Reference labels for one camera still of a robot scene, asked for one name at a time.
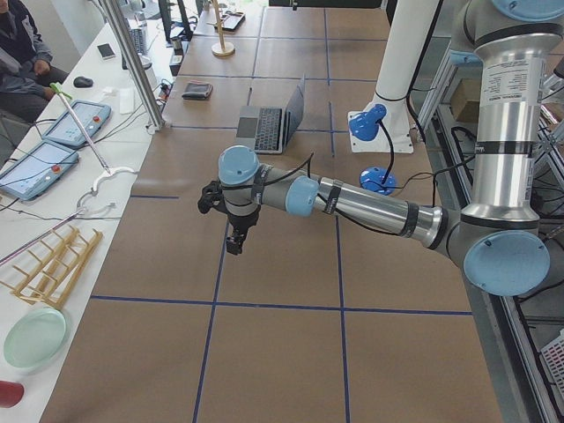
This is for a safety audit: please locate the long reacher grabber stick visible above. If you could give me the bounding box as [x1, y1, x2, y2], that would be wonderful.
[49, 83, 137, 177]

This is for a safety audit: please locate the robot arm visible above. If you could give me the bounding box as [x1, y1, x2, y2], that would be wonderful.
[209, 1, 563, 296]

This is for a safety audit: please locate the wooden dish rack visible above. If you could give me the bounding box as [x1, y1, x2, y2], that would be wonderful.
[1, 226, 103, 310]

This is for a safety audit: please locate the blue desk lamp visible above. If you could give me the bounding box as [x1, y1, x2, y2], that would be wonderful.
[348, 103, 396, 195]

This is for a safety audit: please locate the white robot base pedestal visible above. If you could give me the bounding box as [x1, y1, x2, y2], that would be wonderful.
[347, 0, 442, 153]

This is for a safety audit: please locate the white smartphone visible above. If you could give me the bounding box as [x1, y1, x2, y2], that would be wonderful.
[97, 43, 115, 60]

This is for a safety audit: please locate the aluminium frame post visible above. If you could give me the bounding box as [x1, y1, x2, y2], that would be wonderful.
[100, 0, 165, 132]

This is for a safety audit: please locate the seated person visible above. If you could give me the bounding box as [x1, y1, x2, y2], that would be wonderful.
[1, 1, 68, 122]

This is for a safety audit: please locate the teach pendant tablet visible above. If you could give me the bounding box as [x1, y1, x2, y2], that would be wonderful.
[1, 141, 79, 201]
[41, 99, 113, 149]

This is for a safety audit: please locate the black computer mouse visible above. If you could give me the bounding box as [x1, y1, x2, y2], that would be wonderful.
[73, 76, 93, 88]

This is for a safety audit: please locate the grey and pink folded cloth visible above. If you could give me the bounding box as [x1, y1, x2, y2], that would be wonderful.
[182, 81, 213, 100]

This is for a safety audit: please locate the white paper sheet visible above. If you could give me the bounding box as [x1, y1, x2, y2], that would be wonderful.
[119, 87, 135, 115]

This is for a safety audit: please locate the red cup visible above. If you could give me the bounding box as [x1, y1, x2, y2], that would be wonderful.
[0, 380, 25, 408]

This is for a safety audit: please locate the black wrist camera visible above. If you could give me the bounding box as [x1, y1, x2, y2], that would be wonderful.
[197, 181, 226, 214]

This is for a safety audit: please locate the wooden mug tree stand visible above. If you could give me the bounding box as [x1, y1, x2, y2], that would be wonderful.
[211, 0, 235, 57]

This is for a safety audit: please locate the grey laptop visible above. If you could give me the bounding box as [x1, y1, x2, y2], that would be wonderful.
[234, 76, 305, 154]

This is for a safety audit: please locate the far teach pendant tablet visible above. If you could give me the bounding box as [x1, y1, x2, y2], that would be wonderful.
[41, 99, 113, 149]

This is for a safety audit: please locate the white plastic basket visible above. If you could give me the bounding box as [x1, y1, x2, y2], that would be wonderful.
[541, 330, 563, 395]

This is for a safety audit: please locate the black keyboard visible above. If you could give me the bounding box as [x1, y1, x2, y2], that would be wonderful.
[129, 28, 152, 70]

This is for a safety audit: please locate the near teach pendant tablet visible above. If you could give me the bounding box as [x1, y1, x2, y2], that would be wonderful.
[1, 141, 79, 201]

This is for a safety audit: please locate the green glass plate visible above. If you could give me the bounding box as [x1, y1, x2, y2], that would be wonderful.
[4, 308, 67, 370]

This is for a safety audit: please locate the cardboard box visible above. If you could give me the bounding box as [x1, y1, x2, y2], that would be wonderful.
[450, 79, 481, 123]

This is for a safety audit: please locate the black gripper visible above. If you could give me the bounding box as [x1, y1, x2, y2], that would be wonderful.
[226, 210, 259, 255]

